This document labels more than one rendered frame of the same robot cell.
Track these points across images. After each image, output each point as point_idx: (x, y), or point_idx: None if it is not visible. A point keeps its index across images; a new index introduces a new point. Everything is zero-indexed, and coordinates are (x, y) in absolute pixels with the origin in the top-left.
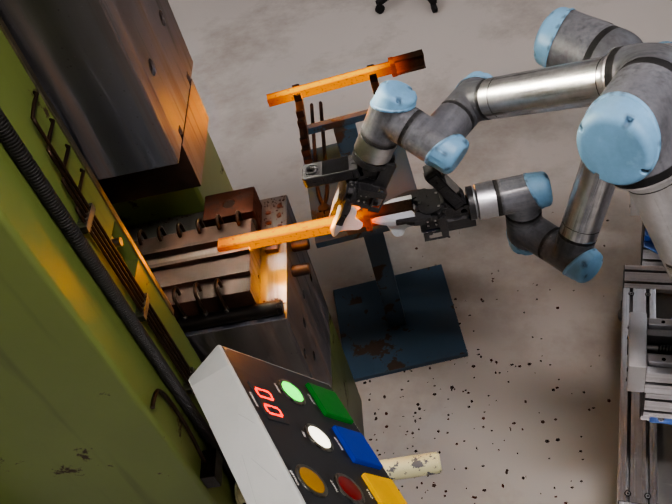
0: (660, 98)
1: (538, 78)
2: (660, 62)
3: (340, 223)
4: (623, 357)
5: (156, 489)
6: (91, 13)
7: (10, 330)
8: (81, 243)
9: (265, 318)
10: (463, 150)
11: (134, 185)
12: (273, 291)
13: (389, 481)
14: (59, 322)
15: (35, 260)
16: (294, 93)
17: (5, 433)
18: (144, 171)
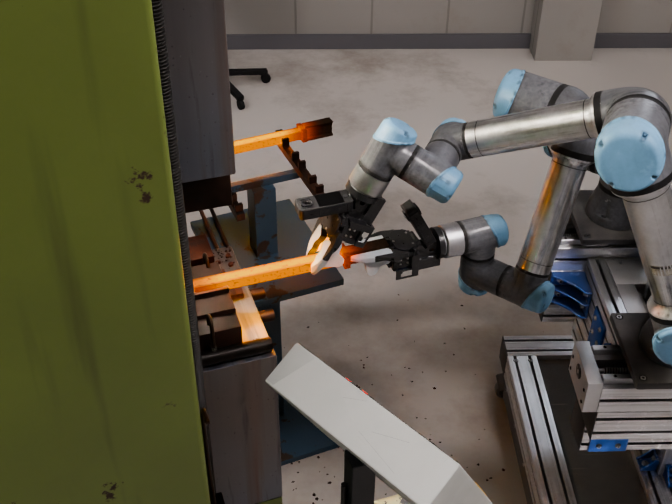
0: (658, 122)
1: (527, 118)
2: (649, 97)
3: (327, 258)
4: (523, 417)
5: None
6: (212, 15)
7: (114, 321)
8: (185, 234)
9: (253, 357)
10: (461, 180)
11: None
12: (252, 332)
13: None
14: (168, 311)
15: (178, 236)
16: None
17: (38, 464)
18: (183, 186)
